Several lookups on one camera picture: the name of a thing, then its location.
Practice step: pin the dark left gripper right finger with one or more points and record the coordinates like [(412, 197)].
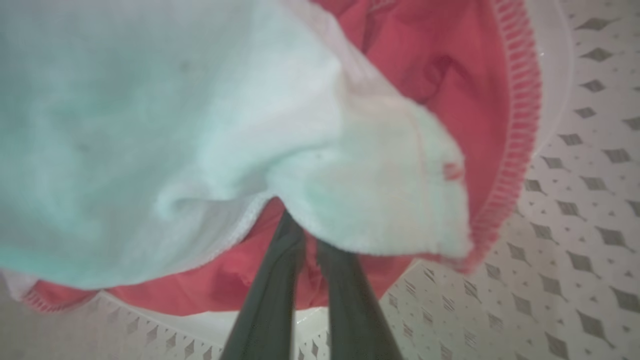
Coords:
[(350, 310)]

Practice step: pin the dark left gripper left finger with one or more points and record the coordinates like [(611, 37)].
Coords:
[(270, 300)]

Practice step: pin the red cloth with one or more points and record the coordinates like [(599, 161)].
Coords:
[(450, 75)]

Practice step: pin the white basket with brown rim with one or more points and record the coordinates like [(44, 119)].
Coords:
[(575, 225)]

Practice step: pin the white cloth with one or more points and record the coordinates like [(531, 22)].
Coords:
[(150, 125)]

